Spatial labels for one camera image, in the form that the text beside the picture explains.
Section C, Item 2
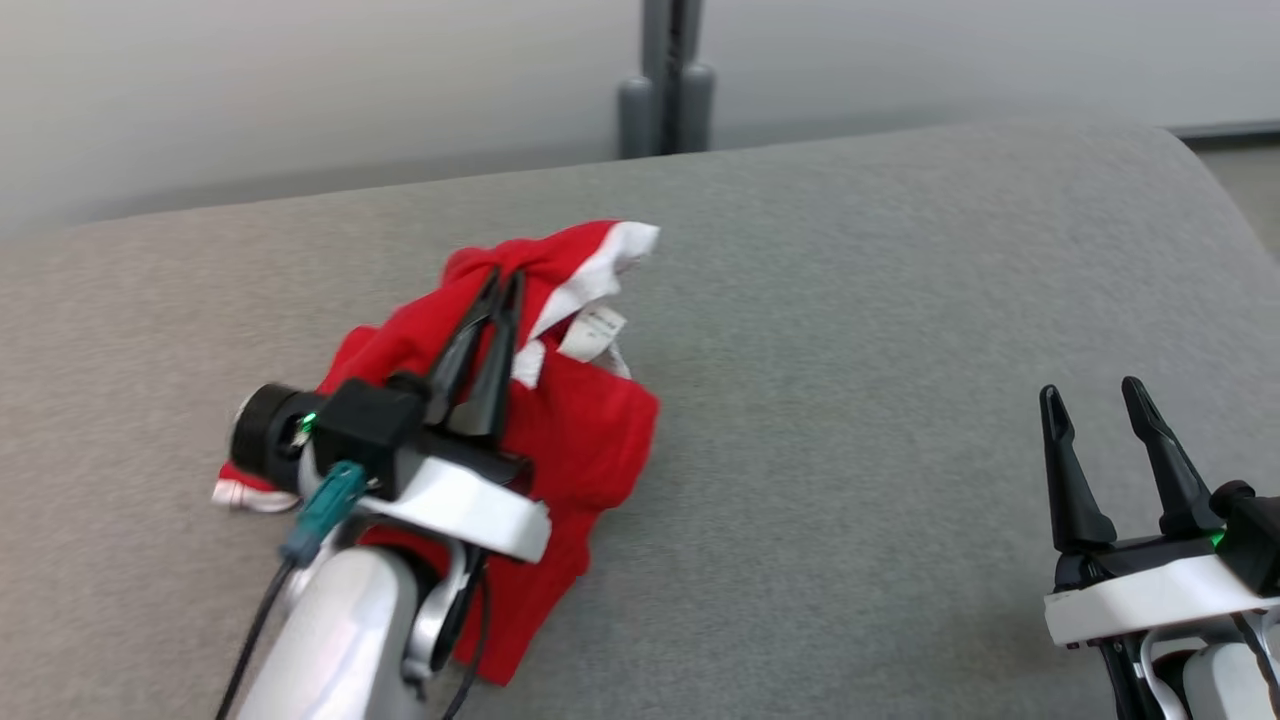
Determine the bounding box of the black cable with teal connector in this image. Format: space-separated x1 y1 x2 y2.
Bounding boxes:
215 460 371 720

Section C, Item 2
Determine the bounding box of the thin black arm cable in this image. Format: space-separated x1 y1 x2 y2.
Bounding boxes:
440 545 491 720

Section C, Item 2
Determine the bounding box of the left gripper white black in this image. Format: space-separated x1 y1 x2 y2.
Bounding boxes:
230 268 551 563

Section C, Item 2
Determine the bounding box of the red shirt with striped trim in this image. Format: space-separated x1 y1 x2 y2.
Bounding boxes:
212 220 663 689

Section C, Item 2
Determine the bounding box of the grey metal partition post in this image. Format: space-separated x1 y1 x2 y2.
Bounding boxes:
640 0 703 156

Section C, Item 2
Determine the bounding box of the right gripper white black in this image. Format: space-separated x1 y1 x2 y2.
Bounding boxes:
1038 376 1280 649

